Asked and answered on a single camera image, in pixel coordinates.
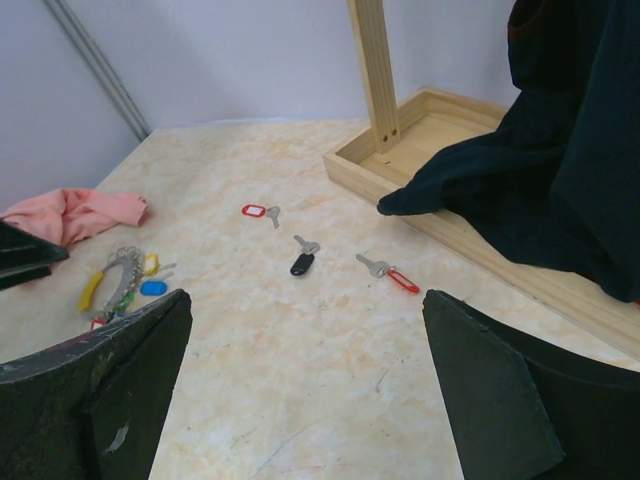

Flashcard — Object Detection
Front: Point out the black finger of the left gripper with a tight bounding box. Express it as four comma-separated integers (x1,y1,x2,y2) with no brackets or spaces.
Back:
0,221,69,289

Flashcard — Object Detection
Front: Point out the grey wall corner rail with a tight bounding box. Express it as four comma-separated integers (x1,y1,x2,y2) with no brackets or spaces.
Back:
42,0,151,142

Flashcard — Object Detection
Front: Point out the key with long red tag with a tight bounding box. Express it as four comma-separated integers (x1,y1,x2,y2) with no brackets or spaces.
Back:
355,254,421,294

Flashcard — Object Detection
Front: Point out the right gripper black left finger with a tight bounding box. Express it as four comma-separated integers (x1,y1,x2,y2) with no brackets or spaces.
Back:
1,289,193,479

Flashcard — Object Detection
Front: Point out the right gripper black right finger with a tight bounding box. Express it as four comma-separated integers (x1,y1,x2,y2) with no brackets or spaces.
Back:
423,290,639,479

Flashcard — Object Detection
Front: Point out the wooden clothes rack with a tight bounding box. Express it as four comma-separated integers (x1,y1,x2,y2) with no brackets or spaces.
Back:
324,1,639,358

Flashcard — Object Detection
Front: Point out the pink crumpled cloth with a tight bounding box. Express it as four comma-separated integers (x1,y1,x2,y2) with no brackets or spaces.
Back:
1,188,148,247

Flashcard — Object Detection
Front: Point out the dark navy tank top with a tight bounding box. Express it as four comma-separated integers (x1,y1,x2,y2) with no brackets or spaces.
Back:
377,1,639,302

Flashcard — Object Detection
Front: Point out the key with black fob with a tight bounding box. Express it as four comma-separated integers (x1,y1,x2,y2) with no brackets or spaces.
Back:
289,235,321,277

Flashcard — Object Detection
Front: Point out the large keyring with coloured tags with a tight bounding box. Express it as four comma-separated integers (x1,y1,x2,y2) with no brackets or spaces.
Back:
77,246,178,331

